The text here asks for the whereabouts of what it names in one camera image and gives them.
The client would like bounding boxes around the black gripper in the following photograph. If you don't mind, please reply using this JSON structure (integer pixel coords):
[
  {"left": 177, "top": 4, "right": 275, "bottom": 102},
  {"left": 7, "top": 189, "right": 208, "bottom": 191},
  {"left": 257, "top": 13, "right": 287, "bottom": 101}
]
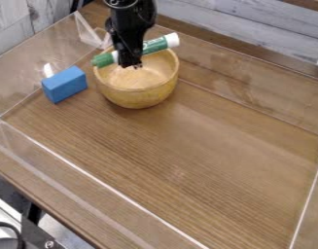
[{"left": 104, "top": 0, "right": 158, "bottom": 68}]

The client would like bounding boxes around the green Expo marker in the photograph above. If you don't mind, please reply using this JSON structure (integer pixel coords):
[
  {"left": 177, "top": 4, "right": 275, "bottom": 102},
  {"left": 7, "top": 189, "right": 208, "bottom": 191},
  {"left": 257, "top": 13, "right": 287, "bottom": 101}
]
[{"left": 92, "top": 32, "right": 181, "bottom": 68}]

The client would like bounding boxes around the brown wooden bowl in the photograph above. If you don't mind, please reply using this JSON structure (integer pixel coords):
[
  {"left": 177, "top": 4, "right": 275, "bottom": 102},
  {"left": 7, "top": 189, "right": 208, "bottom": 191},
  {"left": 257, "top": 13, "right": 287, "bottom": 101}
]
[{"left": 94, "top": 49, "right": 180, "bottom": 109}]

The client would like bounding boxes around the blue rectangular block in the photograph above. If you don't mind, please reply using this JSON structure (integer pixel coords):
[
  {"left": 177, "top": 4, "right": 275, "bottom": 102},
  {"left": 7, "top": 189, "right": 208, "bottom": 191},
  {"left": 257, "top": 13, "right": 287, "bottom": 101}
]
[{"left": 42, "top": 66, "right": 88, "bottom": 104}]

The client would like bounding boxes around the clear acrylic triangular bracket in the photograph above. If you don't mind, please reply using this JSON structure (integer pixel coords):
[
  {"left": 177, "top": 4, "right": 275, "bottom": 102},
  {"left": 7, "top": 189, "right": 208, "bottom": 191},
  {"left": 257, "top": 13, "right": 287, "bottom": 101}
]
[{"left": 74, "top": 11, "right": 114, "bottom": 50}]

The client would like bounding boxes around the clear acrylic left wall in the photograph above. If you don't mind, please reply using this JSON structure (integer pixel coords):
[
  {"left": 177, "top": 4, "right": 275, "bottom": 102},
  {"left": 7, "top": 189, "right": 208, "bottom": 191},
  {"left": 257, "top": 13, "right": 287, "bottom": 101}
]
[{"left": 0, "top": 14, "right": 97, "bottom": 116}]

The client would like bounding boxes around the clear acrylic wall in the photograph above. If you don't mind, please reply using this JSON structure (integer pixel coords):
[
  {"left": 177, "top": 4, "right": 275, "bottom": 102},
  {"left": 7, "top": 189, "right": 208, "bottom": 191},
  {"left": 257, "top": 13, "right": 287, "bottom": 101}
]
[
  {"left": 0, "top": 117, "right": 209, "bottom": 249},
  {"left": 0, "top": 14, "right": 97, "bottom": 116}
]

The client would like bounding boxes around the clear acrylic front wall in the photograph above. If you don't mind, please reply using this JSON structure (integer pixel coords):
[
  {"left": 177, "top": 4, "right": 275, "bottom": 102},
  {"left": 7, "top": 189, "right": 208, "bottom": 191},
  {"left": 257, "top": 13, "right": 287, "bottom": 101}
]
[{"left": 0, "top": 117, "right": 209, "bottom": 249}]

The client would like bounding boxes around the black cable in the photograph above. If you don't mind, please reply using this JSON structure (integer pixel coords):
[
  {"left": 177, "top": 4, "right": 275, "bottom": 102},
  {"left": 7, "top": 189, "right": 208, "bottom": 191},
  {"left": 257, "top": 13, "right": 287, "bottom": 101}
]
[{"left": 0, "top": 221, "right": 26, "bottom": 249}]

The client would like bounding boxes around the black metal table frame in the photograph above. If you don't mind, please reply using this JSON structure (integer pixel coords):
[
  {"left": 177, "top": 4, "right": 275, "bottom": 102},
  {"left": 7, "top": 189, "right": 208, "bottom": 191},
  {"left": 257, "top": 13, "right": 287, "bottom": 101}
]
[{"left": 0, "top": 177, "right": 69, "bottom": 249}]

